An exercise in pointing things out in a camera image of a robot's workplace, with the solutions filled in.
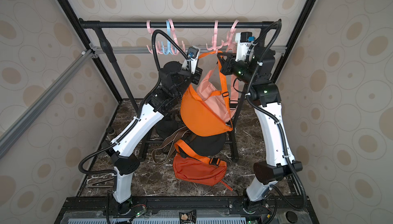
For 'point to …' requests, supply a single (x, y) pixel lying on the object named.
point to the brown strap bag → (173, 138)
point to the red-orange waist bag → (196, 168)
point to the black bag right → (206, 146)
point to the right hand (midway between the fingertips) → (225, 53)
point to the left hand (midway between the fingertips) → (200, 55)
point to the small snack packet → (188, 217)
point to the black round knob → (291, 217)
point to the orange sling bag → (211, 115)
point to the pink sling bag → (210, 95)
